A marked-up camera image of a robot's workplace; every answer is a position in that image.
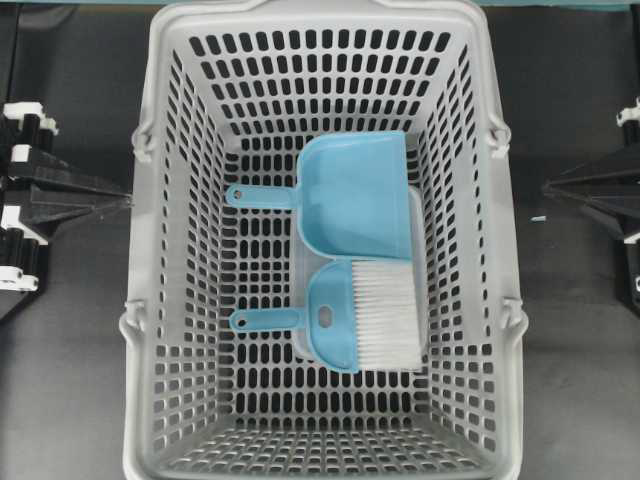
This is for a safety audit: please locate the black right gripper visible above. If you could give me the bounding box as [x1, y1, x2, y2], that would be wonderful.
[542, 99, 639, 305]

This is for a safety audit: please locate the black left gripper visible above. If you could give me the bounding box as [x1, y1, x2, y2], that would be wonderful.
[1, 101, 132, 292]

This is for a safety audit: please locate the grey plastic shopping basket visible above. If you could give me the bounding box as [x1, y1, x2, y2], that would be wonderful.
[120, 1, 528, 479]

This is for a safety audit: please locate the blue white hand brush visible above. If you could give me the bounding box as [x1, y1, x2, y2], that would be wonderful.
[229, 260, 422, 374]

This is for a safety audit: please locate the blue plastic dustpan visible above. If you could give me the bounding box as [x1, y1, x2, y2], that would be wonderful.
[225, 131, 412, 261]

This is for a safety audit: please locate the clear plastic container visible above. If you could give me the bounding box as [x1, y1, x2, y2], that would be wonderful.
[289, 187, 428, 360]

